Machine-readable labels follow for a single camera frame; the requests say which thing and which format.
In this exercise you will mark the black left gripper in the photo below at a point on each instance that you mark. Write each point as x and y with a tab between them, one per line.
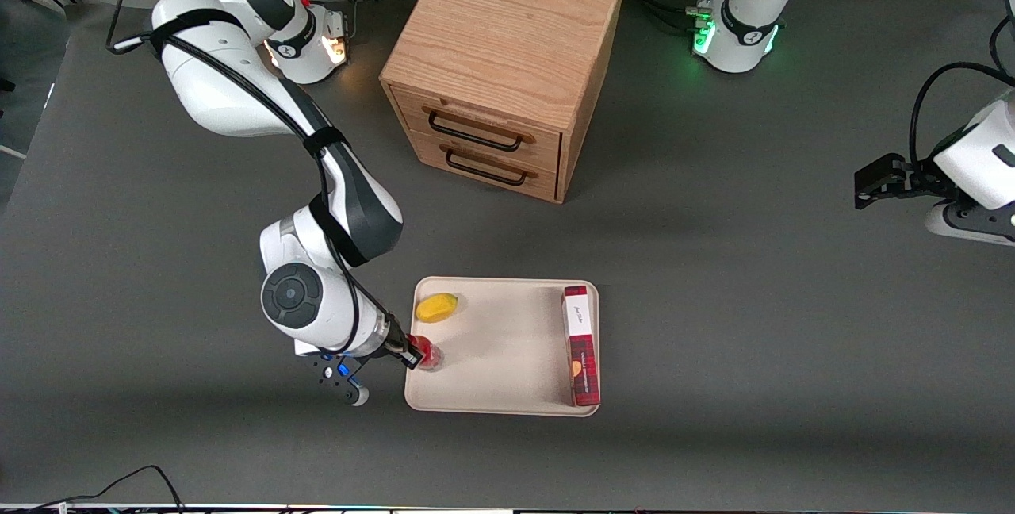
920	179

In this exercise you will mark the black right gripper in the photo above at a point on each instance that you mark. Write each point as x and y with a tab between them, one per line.
399	349

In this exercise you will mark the red coke bottle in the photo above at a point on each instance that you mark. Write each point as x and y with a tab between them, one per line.
430	355

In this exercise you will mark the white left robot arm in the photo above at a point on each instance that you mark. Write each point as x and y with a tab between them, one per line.
749	14

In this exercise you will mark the beige plastic tray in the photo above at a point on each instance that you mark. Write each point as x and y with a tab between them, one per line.
499	355

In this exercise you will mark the yellow toy lemon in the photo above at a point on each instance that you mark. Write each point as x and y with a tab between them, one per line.
436	308

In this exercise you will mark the red plaid snack box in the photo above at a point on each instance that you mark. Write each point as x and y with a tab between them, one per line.
581	343

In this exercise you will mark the wooden drawer front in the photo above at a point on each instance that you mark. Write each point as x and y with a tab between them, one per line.
476	127
488	169

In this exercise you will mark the wooden drawer cabinet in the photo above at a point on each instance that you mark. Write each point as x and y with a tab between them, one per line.
507	38

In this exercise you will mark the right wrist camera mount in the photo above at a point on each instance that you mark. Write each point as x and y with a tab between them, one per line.
337	375

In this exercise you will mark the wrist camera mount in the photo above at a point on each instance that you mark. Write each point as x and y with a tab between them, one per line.
337	375
967	224

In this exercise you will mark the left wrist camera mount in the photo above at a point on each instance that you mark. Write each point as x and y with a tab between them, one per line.
967	224

